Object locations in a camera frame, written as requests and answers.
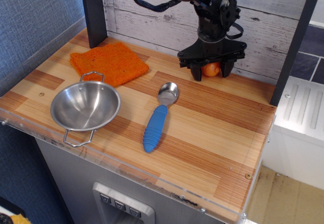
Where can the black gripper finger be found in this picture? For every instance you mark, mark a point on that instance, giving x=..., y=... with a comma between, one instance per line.
x=227, y=66
x=196, y=73

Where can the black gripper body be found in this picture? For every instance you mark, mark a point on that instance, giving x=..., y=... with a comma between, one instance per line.
x=230, y=51

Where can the orange toy carrot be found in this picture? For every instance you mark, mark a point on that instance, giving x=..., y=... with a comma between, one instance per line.
x=211, y=69

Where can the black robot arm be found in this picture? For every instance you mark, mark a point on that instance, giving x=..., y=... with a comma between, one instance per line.
x=217, y=39

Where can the orange knitted cloth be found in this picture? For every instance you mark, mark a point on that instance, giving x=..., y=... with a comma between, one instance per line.
x=116, y=62

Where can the white ridged side unit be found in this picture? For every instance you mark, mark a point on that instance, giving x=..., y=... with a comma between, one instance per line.
x=295, y=144

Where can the small steel pot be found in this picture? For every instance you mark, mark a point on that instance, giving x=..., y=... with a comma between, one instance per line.
x=85, y=106

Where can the silver toy dispenser panel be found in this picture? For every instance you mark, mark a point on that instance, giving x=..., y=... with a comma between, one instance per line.
x=116, y=207

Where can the yellow black object bottom left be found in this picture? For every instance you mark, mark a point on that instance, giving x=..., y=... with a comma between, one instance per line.
x=13, y=219

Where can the blue handled metal spoon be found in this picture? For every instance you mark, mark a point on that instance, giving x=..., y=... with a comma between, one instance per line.
x=168, y=94

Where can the dark right vertical post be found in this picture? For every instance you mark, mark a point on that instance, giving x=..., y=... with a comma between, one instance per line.
x=301, y=29

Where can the dark vertical post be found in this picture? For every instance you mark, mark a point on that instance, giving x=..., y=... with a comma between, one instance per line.
x=95, y=21
x=301, y=29

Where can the dark left vertical post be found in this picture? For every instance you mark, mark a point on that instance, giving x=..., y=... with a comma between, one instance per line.
x=95, y=21

